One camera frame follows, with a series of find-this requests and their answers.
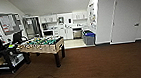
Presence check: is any dark door handle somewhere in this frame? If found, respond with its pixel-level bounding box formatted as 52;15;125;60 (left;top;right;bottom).
133;22;141;28

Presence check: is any white door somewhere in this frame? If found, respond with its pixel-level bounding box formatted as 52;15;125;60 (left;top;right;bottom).
105;0;141;45

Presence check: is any white two-door base cabinet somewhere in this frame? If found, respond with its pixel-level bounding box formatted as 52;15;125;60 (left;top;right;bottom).
58;27;74;41

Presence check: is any black coffee machine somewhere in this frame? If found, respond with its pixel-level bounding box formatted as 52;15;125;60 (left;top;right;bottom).
41;23;49;31

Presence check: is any large multicolour wall poster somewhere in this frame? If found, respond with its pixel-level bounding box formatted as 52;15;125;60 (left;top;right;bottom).
87;3;97;25

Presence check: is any white drawer unit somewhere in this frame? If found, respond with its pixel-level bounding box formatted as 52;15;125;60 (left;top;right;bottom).
52;28;60;39

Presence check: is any black monitor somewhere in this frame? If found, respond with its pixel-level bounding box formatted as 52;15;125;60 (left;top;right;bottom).
11;31;25;45

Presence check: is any black wheeled cart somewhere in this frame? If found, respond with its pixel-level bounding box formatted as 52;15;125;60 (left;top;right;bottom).
0;40;34;78

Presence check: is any stainless steel dishwasher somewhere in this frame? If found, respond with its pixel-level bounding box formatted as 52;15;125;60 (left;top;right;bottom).
71;27;84;40

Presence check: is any grey bin with blue lid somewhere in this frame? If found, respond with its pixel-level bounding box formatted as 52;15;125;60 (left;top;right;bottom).
82;31;97;47

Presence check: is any foosball table with wooden handles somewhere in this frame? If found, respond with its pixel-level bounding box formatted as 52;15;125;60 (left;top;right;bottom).
16;35;68;72

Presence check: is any black built-in microwave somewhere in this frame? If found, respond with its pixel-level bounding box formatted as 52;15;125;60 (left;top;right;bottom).
42;29;54;38

